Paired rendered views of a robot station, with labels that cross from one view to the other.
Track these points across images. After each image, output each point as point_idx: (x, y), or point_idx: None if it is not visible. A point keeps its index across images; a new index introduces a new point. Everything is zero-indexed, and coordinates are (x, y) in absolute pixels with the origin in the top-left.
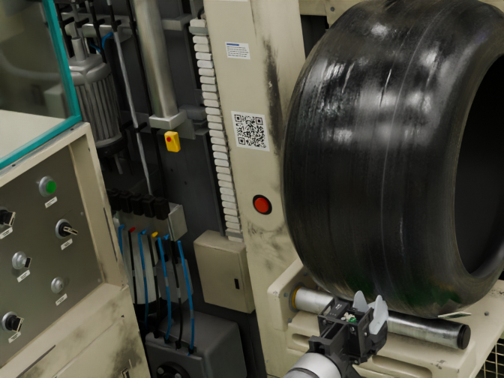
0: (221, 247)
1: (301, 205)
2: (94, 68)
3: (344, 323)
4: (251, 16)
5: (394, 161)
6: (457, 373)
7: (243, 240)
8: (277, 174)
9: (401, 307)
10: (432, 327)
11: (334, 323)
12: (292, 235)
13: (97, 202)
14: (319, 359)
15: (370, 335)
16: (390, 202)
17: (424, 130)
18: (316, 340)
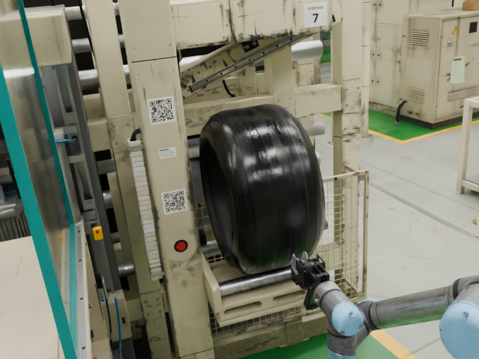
0: (109, 301)
1: (262, 217)
2: (20, 203)
3: (318, 264)
4: (178, 129)
5: (308, 175)
6: None
7: (117, 292)
8: (192, 222)
9: (301, 257)
10: None
11: (315, 266)
12: (251, 239)
13: (89, 283)
14: (330, 283)
15: None
16: (311, 196)
17: (312, 157)
18: (321, 275)
